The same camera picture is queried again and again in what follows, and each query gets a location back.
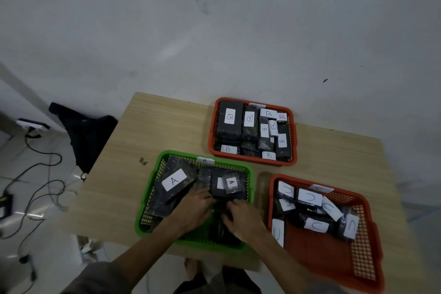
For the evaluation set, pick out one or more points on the person's right hand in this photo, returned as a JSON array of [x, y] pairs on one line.
[[246, 221]]

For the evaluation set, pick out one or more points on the person's left hand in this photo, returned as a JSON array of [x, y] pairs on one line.
[[191, 209]]

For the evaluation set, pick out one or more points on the person's left fingers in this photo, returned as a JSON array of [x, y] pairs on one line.
[[206, 202]]

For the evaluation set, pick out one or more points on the person's right fingers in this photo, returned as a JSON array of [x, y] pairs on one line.
[[234, 212]]

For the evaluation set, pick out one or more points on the black box-shaped packet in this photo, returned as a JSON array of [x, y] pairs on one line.
[[217, 175]]

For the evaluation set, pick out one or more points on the person's left forearm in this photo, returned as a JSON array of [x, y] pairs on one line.
[[151, 250]]

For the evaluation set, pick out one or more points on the person's right forearm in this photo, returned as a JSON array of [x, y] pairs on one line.
[[279, 262]]

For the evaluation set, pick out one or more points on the narrow black wrapped packet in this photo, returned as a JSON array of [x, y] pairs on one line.
[[204, 178]]

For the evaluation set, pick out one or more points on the black unlabelled packet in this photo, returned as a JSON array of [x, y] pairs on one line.
[[220, 233]]

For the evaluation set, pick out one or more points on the small clear-wrapped labelled packet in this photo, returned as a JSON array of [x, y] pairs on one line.
[[232, 183]]

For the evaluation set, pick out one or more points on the large black white-labelled packet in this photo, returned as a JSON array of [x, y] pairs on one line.
[[168, 194]]

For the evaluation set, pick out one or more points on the white paper basket tag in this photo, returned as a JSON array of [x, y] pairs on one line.
[[257, 105], [205, 160], [321, 188]]

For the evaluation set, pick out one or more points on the green plastic basket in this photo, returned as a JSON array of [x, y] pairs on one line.
[[148, 200]]

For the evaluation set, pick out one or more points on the person's dark shorts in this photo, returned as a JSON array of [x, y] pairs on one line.
[[237, 281]]

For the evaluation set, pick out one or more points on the small dark scrap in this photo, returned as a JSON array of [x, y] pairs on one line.
[[143, 161]]

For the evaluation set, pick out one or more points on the pile of black labelled packets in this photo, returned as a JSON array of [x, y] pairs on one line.
[[229, 128], [311, 214]]

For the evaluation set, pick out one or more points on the small orange plastic basket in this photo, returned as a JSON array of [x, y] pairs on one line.
[[212, 125]]

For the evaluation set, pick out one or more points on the large orange plastic basket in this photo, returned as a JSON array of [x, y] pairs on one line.
[[320, 252]]

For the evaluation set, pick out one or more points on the person's grey shirt sleeve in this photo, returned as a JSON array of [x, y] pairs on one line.
[[100, 280]]

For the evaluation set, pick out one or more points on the black cloth bag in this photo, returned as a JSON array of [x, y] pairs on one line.
[[89, 138]]

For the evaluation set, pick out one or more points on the white power strip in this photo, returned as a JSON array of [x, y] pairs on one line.
[[32, 124]]

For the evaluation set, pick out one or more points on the black electronic device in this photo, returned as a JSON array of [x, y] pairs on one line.
[[5, 206]]

